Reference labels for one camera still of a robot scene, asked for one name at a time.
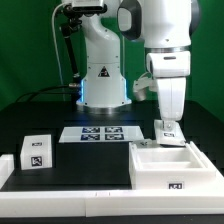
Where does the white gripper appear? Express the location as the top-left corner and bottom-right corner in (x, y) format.
(156, 77), (186, 131)

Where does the white cabinet door panel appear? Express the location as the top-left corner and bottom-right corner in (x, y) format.
(134, 139), (157, 148)
(154, 120), (186, 146)

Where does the white cabinet body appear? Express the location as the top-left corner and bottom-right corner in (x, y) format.
(129, 142), (217, 190)

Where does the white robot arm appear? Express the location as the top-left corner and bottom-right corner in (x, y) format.
(61, 0), (200, 130)

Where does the white cabinet top block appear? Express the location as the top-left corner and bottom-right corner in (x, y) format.
(20, 134), (52, 170)

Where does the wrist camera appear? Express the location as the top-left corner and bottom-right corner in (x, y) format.
(133, 72), (157, 101)

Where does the white marker base plate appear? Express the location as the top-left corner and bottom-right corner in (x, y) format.
(59, 126), (144, 143)

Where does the black cable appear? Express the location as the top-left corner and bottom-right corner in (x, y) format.
(15, 83), (82, 103)

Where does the white cable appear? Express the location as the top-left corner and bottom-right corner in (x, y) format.
(50, 2), (73, 102)

